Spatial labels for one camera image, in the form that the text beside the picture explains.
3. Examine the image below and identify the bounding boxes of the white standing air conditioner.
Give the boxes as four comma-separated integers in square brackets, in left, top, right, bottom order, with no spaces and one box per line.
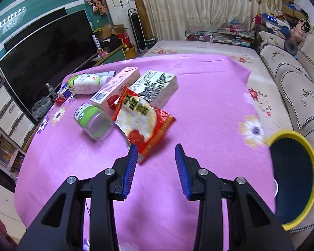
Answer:
[100,0,139,36]

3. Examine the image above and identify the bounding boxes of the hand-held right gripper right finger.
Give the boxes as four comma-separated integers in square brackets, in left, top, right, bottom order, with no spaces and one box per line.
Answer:
[175,144,295,251]

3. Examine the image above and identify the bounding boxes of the blue white wrapper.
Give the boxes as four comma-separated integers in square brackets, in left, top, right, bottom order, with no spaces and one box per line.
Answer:
[57,83,75,99]

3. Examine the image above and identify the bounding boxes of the black and white box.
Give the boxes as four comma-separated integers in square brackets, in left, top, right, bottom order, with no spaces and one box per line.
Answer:
[129,70,179,109]

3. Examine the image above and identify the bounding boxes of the pink floral tablecloth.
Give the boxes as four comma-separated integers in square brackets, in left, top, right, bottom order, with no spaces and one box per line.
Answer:
[14,54,278,251]

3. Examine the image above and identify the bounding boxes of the black yellow-rimmed trash bin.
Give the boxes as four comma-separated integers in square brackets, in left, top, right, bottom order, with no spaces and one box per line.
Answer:
[266,130,314,231]

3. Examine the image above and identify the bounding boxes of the white plastic container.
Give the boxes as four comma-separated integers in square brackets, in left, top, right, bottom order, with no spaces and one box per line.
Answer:
[95,70,118,79]

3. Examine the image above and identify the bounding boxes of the yellow cardboard box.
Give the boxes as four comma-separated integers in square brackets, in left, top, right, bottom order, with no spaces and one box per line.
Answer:
[125,45,137,60]

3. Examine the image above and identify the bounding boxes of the beige patterned curtain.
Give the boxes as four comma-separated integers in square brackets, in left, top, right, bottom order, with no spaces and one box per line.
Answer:
[134,0,282,42]

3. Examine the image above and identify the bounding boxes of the beige sofa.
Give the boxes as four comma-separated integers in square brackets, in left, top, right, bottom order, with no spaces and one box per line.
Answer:
[254,30,314,235]

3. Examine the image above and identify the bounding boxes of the white green drink bottle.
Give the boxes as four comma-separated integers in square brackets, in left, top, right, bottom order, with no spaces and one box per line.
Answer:
[67,73,113,95]

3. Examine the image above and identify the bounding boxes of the open cardboard boxes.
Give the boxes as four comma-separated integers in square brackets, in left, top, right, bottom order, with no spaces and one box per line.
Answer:
[94,24,129,41]

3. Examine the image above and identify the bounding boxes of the clear water bottle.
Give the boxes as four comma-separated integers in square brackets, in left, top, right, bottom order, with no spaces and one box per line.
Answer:
[45,83,58,100]

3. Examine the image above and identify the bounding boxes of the black monitor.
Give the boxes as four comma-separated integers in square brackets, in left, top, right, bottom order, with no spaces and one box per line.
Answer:
[4,7,68,53]

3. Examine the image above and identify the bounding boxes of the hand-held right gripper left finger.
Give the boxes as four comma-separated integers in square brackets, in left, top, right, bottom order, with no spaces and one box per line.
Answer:
[17,144,139,251]

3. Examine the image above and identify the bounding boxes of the small white plastic bottle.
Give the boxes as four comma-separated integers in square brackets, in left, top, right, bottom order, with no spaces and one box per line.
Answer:
[73,103,114,141]

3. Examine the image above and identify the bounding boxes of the blue star-print bag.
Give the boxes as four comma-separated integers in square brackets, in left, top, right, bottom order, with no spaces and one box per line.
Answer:
[261,13,291,31]

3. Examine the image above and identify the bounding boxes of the red container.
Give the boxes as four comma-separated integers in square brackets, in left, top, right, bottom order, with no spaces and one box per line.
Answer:
[116,33,133,48]

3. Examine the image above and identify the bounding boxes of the glass ashtray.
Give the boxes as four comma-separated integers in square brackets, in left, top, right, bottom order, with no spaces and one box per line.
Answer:
[31,96,53,118]

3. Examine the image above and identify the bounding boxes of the black neck pillow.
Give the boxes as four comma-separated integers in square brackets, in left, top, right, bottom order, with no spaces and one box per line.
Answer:
[284,39,299,55]

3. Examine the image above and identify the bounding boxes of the pink milk carton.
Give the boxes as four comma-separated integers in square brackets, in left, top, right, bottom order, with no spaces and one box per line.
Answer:
[90,67,141,113]

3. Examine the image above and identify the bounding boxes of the low cluttered glass table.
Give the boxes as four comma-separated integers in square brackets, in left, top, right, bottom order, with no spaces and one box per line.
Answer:
[185,24,256,48]

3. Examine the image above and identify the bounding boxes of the red snack packet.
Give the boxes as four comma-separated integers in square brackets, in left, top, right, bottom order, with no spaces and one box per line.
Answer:
[112,86,177,165]

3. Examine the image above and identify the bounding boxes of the hanging artificial flowers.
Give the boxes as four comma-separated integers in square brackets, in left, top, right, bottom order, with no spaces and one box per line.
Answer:
[85,0,107,15]

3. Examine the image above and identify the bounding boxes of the pile of plush toys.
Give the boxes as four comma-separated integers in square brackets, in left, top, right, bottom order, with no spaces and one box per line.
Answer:
[290,18,314,43]

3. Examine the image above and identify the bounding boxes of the black tower fan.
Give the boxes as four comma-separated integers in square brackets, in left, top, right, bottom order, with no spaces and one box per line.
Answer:
[127,8,147,54]

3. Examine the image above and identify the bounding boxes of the stack of cardboard boxes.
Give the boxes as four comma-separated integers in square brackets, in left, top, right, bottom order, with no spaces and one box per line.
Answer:
[279,0,304,19]

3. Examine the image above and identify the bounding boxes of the white drawer unit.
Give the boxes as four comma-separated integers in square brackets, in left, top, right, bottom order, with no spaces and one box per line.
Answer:
[0,81,36,150]

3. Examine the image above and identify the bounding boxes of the large black television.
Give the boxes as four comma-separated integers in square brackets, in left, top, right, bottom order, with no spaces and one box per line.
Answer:
[0,9,99,114]

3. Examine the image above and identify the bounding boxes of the rolled brown mat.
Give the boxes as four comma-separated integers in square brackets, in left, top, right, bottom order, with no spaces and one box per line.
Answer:
[129,0,156,50]

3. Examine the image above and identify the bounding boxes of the bookshelf with books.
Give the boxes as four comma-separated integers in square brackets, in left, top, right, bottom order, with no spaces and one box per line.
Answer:
[0,120,26,181]

